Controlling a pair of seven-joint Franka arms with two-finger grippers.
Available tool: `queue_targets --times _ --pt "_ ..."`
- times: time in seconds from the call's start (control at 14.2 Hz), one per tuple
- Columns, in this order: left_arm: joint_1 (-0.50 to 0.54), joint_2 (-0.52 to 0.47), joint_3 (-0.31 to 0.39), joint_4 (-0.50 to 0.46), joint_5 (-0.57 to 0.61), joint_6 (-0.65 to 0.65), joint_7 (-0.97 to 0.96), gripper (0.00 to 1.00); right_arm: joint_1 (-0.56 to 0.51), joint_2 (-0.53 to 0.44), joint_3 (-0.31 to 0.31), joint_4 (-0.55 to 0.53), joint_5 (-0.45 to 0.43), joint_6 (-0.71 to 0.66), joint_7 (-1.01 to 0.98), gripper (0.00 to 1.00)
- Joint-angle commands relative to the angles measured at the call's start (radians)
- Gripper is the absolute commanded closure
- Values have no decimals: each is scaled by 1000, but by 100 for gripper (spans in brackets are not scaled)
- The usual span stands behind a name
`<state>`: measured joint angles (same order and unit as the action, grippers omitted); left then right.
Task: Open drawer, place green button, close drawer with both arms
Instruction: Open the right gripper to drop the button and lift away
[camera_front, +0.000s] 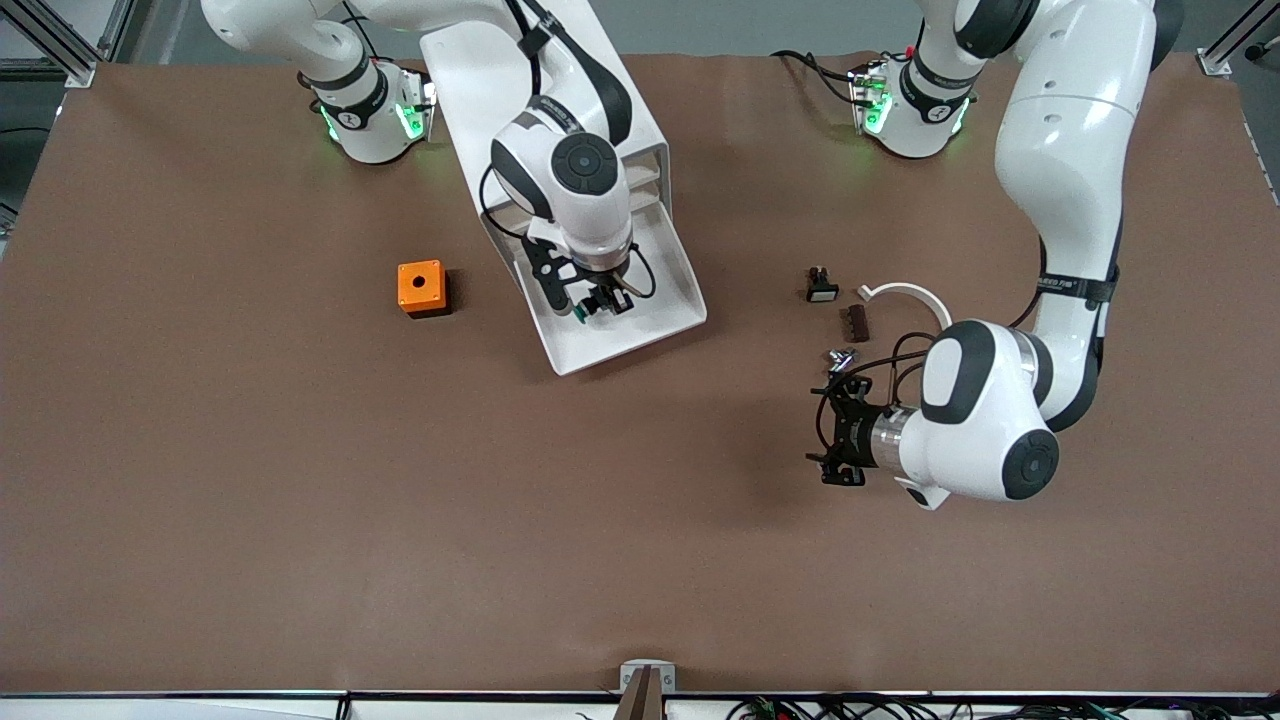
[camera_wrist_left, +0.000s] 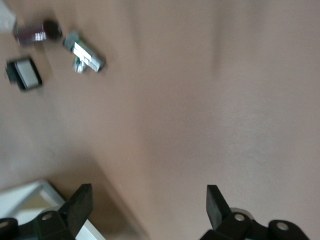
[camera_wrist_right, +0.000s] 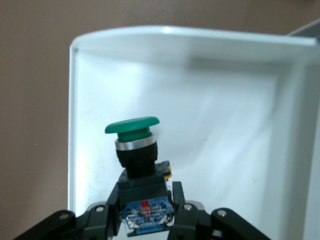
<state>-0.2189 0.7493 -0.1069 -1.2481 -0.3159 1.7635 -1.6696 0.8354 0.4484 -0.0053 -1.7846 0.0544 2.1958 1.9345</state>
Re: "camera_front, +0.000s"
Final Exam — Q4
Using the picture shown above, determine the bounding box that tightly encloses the grey metal table bracket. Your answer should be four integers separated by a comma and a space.
618, 658, 677, 720

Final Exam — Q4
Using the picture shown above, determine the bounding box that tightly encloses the white half-ring clamp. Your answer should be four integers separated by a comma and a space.
857, 282, 953, 336

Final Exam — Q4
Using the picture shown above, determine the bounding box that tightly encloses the orange box with hole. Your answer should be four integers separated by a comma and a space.
396, 259, 451, 320

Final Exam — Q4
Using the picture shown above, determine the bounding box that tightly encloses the aluminium frame post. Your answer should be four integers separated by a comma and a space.
0, 0, 101, 89
1197, 0, 1280, 78

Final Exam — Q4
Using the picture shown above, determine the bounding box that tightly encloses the white table edge rail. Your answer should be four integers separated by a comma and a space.
0, 690, 1280, 720

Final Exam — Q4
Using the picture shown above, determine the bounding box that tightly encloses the white plastic drawer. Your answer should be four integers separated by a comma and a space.
480, 195, 708, 378

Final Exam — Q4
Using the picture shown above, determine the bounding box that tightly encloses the black arm base cable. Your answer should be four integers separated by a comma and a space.
770, 48, 871, 106

